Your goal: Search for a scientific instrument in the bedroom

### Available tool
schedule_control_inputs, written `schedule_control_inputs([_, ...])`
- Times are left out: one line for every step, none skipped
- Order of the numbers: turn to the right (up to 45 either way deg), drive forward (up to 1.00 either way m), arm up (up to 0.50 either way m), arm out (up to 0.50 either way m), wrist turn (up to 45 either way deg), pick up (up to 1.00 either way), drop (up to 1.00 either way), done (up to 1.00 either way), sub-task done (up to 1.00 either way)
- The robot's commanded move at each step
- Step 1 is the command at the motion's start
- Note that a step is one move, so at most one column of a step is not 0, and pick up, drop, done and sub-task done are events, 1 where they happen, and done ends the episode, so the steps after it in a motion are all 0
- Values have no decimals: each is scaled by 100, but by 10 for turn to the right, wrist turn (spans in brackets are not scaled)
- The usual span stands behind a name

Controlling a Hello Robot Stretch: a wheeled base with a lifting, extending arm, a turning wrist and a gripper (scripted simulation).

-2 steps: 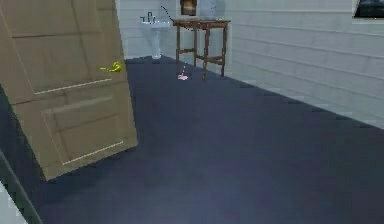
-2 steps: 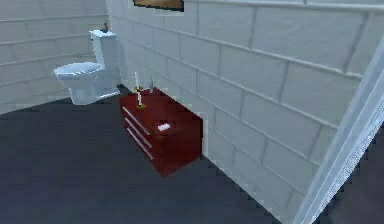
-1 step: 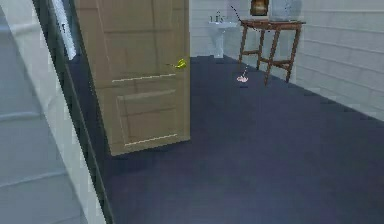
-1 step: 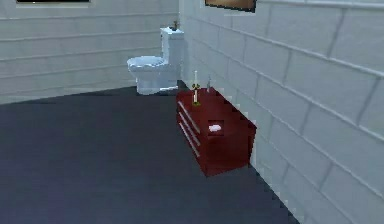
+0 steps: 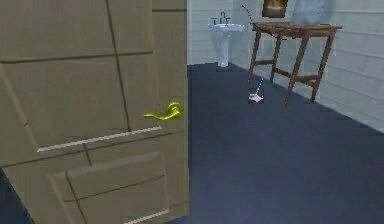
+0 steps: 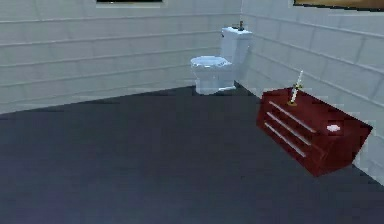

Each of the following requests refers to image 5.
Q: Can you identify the tan panelled room door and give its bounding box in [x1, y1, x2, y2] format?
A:
[0, 0, 190, 224]

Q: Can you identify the brown wooden side table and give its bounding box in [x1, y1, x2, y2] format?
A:
[246, 21, 343, 108]

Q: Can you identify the yellow lever door handle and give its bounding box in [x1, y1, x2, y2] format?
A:
[142, 101, 184, 122]

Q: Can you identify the white handled pink brush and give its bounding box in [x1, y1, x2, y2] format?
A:
[248, 77, 265, 104]

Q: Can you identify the white pedestal sink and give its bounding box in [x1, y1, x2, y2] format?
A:
[208, 11, 246, 68]

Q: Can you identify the thin black cable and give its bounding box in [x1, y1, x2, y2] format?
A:
[241, 4, 288, 40]

